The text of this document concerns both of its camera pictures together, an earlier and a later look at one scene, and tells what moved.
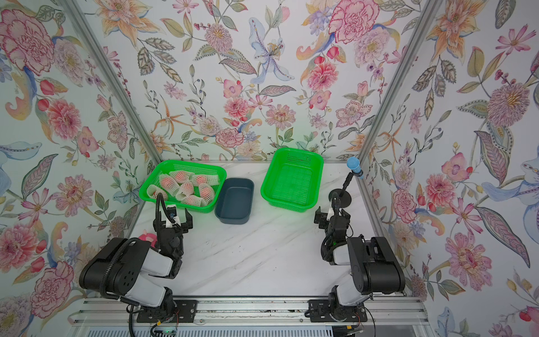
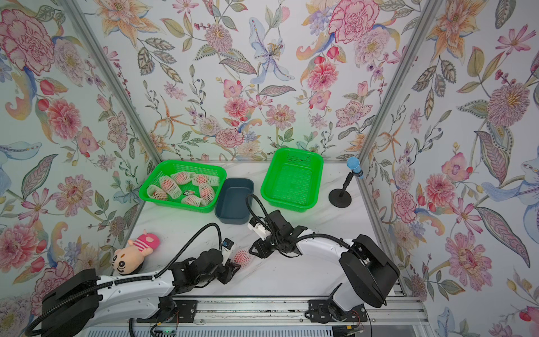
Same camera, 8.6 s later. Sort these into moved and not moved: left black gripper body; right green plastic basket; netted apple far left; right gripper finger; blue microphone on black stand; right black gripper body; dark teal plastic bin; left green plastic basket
Moved: right black gripper body; right gripper finger; left black gripper body
Not moved: blue microphone on black stand; netted apple far left; dark teal plastic bin; right green plastic basket; left green plastic basket
